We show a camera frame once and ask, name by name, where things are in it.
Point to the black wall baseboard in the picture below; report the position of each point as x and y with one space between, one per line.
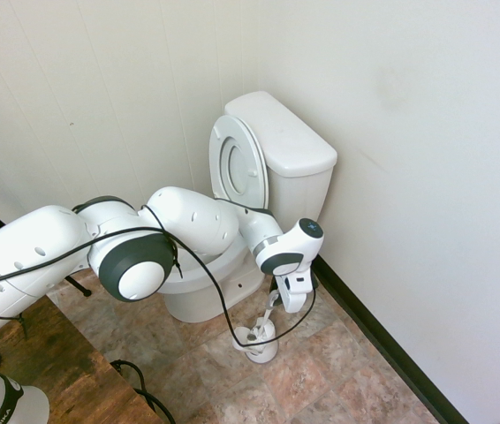
387 335

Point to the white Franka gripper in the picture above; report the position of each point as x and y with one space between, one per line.
296 291

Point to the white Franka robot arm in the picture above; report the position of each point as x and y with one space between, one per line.
188 221

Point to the white toilet tank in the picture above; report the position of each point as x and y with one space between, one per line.
303 194

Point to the white toilet bowl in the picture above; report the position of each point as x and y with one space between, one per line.
206 300

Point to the white toilet seat cover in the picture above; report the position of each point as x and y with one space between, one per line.
240 170

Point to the white toilet brush holder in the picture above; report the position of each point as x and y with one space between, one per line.
261 353

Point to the dark wooden table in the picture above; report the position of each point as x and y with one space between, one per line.
69 366

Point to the white toilet tank lid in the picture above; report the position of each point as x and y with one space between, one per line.
285 132

